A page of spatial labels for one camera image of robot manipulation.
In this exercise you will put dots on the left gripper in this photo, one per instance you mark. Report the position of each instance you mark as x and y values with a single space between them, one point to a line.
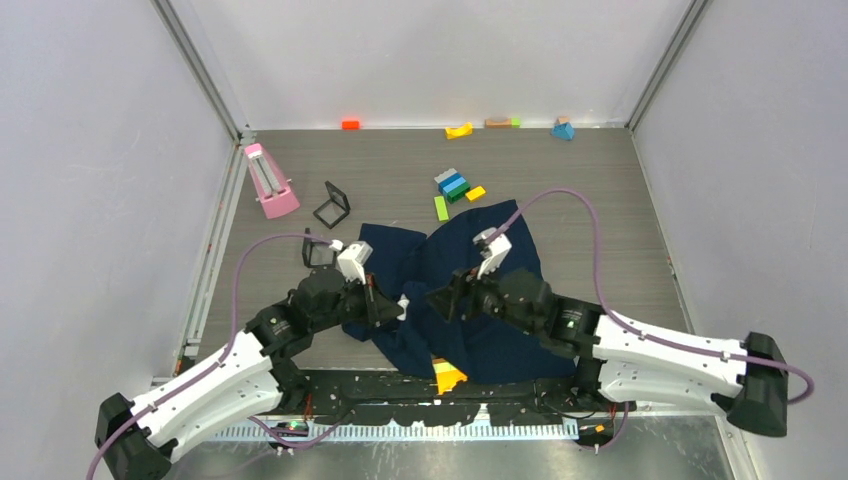
378 308

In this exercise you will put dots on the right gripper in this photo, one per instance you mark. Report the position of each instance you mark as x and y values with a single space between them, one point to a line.
464 284

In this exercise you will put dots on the white round brooch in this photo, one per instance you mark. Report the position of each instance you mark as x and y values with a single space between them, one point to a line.
403 305

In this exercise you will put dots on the black frame stand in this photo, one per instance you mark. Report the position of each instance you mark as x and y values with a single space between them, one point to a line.
335 209
316 254

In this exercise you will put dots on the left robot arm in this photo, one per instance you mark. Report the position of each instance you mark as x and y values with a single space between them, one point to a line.
254 373

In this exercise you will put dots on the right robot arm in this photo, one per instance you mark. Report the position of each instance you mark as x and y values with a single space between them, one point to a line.
623 360

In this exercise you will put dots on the yellow orange block stack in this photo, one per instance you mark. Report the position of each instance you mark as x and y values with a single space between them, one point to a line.
447 375

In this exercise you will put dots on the lime green block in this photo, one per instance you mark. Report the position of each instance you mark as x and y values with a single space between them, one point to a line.
441 208

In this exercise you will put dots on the yellow small block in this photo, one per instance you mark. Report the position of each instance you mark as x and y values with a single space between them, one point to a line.
475 194

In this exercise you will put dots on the grey blue green block stack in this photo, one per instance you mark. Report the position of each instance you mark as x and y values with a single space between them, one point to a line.
452 185

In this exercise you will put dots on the pink metronome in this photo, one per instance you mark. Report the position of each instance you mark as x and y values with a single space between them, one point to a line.
273 188

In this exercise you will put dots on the yellow arch block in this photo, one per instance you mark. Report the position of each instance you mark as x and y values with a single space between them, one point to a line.
459 132

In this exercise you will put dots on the tan flat block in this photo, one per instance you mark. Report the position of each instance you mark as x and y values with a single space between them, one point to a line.
498 123

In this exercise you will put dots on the blue triangle block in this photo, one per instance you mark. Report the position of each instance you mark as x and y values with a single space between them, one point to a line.
564 131

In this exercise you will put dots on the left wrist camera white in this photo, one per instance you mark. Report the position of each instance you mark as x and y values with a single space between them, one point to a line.
351 259

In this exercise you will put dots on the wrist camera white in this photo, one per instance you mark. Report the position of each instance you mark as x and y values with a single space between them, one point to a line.
351 259
494 248

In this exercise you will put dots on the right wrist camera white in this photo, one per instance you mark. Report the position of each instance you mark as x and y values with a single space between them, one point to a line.
494 248

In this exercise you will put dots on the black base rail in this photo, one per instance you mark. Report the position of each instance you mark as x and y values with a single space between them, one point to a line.
377 397

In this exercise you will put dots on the red block at wall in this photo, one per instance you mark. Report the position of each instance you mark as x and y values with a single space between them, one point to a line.
351 124

